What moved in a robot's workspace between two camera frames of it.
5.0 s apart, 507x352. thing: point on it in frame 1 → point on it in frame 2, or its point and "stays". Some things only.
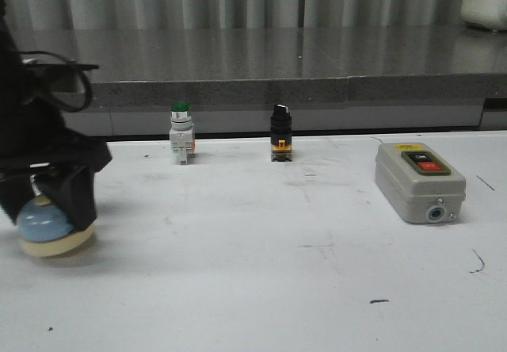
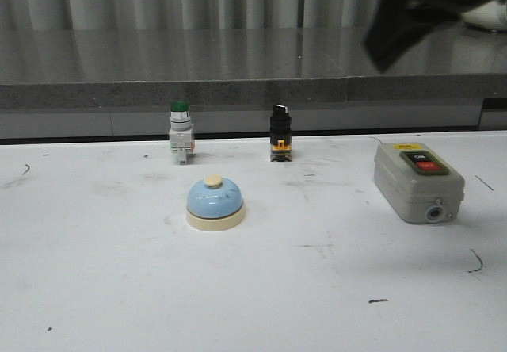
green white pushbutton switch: x=182 y=130 stays
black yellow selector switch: x=281 y=136 stays
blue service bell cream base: x=43 y=231 → x=215 y=224
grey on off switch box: x=417 y=184 stays
